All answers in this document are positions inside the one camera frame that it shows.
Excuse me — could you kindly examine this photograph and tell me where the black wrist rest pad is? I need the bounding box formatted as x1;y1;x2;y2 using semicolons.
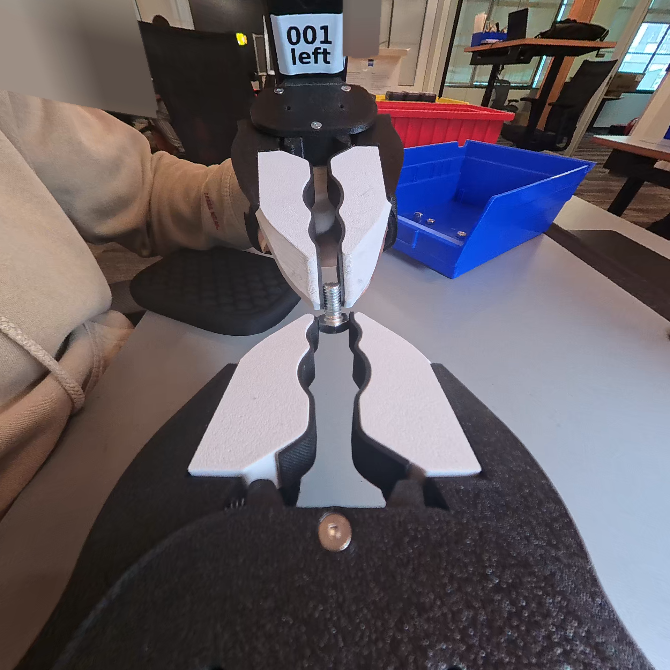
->
131;246;302;336

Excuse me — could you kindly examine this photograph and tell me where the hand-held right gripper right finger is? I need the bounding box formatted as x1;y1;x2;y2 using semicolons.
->
351;312;483;486

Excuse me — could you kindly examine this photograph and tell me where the person's left forearm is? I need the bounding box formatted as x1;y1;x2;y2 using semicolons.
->
0;89;257;257

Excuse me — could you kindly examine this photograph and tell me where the black mesh office chair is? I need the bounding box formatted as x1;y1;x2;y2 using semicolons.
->
136;21;257;168

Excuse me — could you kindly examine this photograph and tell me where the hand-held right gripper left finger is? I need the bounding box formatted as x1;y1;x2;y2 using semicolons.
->
189;314;318;493

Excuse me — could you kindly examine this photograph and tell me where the person's torso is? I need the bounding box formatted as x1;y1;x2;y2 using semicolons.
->
0;131;135;514

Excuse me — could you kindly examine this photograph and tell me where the black backpack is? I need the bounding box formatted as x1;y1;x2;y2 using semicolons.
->
534;19;610;43

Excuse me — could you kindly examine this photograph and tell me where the red plastic bin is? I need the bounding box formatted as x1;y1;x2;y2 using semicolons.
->
375;100;516;149

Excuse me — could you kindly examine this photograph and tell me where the wooden standing desk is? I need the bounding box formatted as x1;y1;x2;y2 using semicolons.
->
466;37;618;111

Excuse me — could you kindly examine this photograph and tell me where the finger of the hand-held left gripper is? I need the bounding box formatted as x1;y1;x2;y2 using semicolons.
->
256;150;327;315
333;145;394;313

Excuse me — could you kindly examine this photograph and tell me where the wooden office desk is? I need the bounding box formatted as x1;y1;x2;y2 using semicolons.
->
592;134;670;218

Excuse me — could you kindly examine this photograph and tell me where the blue plastic bin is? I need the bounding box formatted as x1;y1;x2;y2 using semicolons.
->
393;140;595;279

